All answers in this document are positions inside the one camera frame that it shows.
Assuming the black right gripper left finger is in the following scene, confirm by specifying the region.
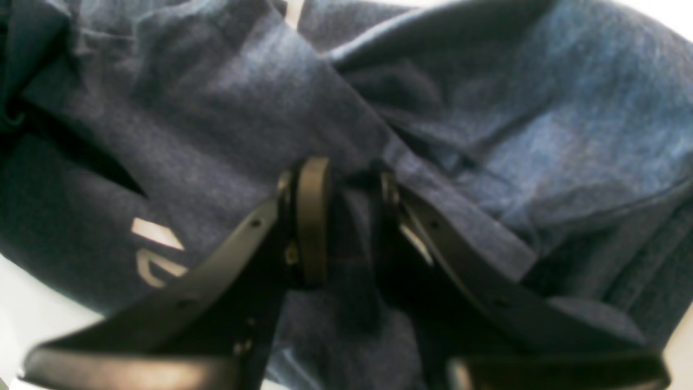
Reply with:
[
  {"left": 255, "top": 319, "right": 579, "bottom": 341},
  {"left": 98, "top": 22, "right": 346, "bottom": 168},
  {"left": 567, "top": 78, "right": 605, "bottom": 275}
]
[{"left": 22, "top": 157, "right": 331, "bottom": 389}]

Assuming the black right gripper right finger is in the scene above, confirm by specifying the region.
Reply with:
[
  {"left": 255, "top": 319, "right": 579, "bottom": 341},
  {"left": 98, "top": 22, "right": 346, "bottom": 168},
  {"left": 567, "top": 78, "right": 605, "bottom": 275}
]
[{"left": 376, "top": 171, "right": 670, "bottom": 389}]

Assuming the navy blue T-shirt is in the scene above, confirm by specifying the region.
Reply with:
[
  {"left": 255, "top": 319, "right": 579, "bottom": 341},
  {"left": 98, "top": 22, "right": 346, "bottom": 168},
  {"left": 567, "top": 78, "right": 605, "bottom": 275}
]
[{"left": 2, "top": 1, "right": 691, "bottom": 389}]

